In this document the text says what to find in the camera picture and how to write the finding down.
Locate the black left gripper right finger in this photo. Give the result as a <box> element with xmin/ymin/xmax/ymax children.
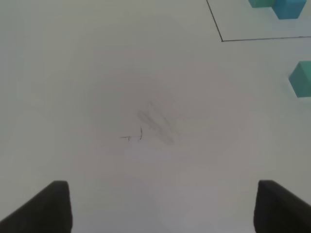
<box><xmin>253</xmin><ymin>180</ymin><xmax>311</xmax><ymax>233</ymax></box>

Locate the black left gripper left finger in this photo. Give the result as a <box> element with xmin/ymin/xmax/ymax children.
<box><xmin>0</xmin><ymin>181</ymin><xmax>73</xmax><ymax>233</ymax></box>

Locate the blue template cube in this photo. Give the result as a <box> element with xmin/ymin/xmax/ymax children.
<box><xmin>272</xmin><ymin>0</ymin><xmax>307</xmax><ymax>19</ymax></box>

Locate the green template cube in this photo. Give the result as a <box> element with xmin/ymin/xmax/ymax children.
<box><xmin>248</xmin><ymin>0</ymin><xmax>275</xmax><ymax>8</ymax></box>

